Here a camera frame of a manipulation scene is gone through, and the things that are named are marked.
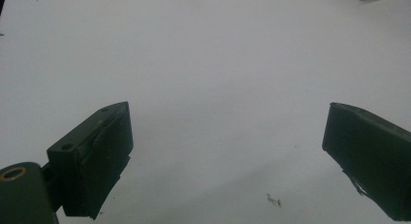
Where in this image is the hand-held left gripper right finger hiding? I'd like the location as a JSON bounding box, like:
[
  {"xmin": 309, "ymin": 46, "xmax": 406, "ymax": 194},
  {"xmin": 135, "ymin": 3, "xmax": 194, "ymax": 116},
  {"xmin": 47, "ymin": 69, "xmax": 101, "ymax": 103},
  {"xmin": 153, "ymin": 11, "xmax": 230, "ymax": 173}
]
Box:
[{"xmin": 321, "ymin": 102, "xmax": 411, "ymax": 222}]

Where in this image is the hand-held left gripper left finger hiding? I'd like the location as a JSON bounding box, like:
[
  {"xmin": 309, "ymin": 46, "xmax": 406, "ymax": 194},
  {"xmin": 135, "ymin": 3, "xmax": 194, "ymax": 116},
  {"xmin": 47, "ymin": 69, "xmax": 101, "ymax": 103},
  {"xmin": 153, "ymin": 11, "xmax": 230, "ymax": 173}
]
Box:
[{"xmin": 41, "ymin": 101, "xmax": 135, "ymax": 220}]

